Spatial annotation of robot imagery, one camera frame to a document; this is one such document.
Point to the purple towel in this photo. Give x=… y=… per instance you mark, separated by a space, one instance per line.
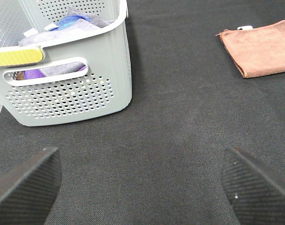
x=49 y=71

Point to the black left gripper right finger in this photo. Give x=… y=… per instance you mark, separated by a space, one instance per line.
x=255 y=191

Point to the grey perforated laundry basket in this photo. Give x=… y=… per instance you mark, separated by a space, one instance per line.
x=104 y=87

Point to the blue towel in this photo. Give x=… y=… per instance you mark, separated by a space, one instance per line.
x=66 y=22

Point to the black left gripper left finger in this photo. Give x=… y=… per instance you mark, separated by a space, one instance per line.
x=28 y=192

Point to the brown towel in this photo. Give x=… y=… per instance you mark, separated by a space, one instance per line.
x=258 y=51

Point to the black fabric table mat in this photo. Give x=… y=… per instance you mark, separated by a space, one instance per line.
x=158 y=161

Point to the grey lavender towel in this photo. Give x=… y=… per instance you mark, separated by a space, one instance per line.
x=77 y=30

